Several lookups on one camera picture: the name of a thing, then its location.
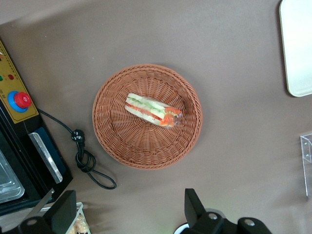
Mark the red emergency stop button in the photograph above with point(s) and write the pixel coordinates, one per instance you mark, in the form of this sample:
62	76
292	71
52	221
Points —
21	100

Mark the silver sealing bar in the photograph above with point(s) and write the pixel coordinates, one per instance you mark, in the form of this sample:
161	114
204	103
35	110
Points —
46	158

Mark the triangle sandwich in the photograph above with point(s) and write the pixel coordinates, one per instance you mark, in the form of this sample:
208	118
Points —
148	109

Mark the brown round wicker basket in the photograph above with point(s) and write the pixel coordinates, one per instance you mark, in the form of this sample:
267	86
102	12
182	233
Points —
117	136

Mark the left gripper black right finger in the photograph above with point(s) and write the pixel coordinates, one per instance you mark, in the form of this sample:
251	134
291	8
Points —
202	221

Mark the clear acrylic tiered stand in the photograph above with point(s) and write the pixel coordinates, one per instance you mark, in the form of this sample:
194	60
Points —
307	151

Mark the bagged rice cracker snack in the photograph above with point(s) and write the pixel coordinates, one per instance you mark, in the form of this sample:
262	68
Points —
81	225

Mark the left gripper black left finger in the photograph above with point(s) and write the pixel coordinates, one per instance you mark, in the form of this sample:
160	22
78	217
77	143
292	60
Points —
58	214

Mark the steel pan in machine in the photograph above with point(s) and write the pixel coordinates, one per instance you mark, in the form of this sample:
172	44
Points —
8	178

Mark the cream plastic tray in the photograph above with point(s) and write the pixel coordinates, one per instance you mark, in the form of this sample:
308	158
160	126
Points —
298	48

